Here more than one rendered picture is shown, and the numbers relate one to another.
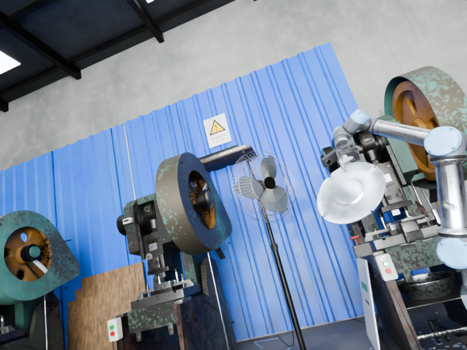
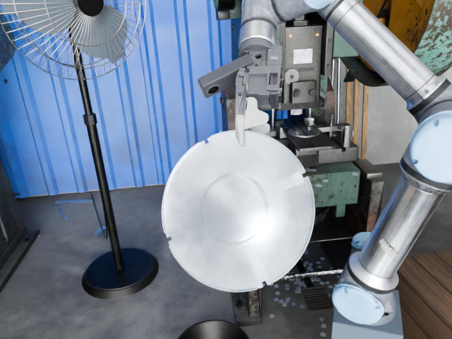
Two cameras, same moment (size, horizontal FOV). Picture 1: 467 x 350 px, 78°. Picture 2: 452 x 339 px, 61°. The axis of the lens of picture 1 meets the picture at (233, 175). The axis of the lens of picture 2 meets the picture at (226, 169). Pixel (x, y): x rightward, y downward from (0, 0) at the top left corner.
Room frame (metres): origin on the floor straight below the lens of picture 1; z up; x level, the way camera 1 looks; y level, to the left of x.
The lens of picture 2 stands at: (0.59, -0.25, 1.28)
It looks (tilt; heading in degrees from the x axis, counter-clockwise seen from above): 24 degrees down; 343
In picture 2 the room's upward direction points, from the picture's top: 3 degrees counter-clockwise
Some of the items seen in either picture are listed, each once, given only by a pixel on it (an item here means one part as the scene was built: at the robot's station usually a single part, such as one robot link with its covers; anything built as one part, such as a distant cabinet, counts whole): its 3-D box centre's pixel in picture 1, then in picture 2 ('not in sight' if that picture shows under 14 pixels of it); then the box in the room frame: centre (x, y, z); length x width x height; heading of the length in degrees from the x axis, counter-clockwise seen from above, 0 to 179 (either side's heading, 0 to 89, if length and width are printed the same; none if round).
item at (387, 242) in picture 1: (405, 236); (294, 146); (2.00, -0.99, 0.68); 0.45 x 0.30 x 0.06; 78
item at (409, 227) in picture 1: (411, 228); (307, 151); (1.83, -0.96, 0.72); 0.25 x 0.14 x 0.14; 168
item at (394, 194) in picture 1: (385, 183); (299, 62); (1.96, -0.98, 1.04); 0.17 x 0.15 x 0.30; 168
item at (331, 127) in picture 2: (427, 217); (333, 124); (1.97, -1.16, 0.76); 0.17 x 0.06 x 0.10; 78
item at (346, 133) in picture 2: (436, 216); (346, 134); (1.84, -1.14, 0.75); 0.03 x 0.03 x 0.10; 78
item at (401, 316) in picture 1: (372, 279); (231, 183); (2.20, -0.76, 0.45); 0.92 x 0.12 x 0.90; 168
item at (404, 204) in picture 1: (393, 209); (294, 103); (2.01, -0.99, 0.86); 0.20 x 0.16 x 0.05; 78
